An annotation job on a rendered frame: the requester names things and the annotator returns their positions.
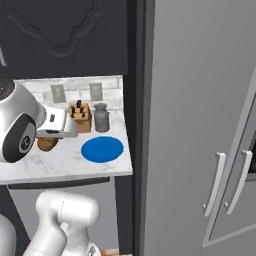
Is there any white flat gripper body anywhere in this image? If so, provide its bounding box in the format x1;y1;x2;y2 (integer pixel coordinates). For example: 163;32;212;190
35;115;80;140

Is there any blue round plate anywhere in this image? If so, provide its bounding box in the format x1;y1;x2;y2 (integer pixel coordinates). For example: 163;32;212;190
80;135;125;164

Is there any wooden knife block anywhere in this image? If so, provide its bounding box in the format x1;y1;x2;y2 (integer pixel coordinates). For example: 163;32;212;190
68;102;93;134

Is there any brown round food item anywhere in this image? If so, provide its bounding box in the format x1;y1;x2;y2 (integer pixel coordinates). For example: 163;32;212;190
36;137;60;153

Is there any grey lidded jar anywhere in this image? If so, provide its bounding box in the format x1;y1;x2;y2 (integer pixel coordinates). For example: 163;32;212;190
92;102;111;133

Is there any dark tall side panel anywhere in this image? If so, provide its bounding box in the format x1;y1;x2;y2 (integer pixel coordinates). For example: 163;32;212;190
114;0;155;256

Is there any dark upper cupboard door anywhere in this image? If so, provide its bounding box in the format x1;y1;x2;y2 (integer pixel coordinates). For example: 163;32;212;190
0;0;130;80

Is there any grey fridge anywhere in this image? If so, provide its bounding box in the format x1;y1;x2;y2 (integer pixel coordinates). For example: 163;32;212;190
143;0;256;256

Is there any grey wall socket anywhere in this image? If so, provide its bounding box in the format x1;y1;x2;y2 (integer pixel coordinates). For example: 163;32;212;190
88;82;104;102
49;83;67;104

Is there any pale fridge door handle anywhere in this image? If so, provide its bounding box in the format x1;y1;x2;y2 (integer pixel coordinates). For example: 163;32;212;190
202;151;228;218
223;149;254;216

